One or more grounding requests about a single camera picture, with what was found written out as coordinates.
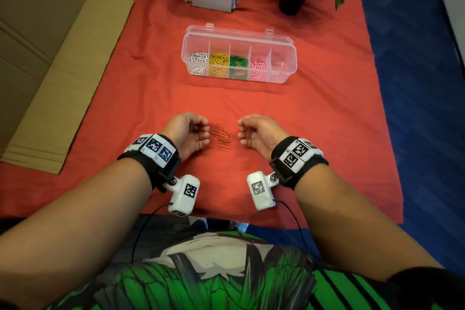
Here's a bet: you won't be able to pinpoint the person's right hand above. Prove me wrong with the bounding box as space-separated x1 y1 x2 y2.
237 114 292 162

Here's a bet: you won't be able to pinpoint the person's left hand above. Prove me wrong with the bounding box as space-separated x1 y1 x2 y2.
159 112 211 163

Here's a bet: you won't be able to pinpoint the colored paper clips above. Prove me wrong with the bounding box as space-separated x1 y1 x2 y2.
207 124 253 171

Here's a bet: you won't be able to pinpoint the pile of pink paper clips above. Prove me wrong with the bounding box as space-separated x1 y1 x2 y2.
249 56 269 82

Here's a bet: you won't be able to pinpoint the pile of white paper clips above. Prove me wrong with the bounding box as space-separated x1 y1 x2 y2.
187 51 210 77

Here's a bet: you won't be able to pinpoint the clear plastic compartment box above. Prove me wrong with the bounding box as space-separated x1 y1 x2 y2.
181 22 298 85

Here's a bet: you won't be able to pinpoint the pile of green paper clips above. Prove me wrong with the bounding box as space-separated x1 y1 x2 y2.
229 55 249 80

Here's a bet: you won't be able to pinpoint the pile of yellow paper clips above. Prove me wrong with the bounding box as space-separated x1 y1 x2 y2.
208 53 231 78

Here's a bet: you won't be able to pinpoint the person's right forearm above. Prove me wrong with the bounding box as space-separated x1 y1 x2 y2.
294 163 445 281

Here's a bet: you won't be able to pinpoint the person's left forearm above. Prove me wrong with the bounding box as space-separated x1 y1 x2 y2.
0 157 154 310

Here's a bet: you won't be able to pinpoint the large brown cardboard box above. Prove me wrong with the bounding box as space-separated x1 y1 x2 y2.
0 0 135 175

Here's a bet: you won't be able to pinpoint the black white marker wristband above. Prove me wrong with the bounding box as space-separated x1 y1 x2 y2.
117 133 182 193
269 136 330 191

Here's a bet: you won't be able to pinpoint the red tablecloth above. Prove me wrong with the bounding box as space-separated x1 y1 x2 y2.
0 0 404 231

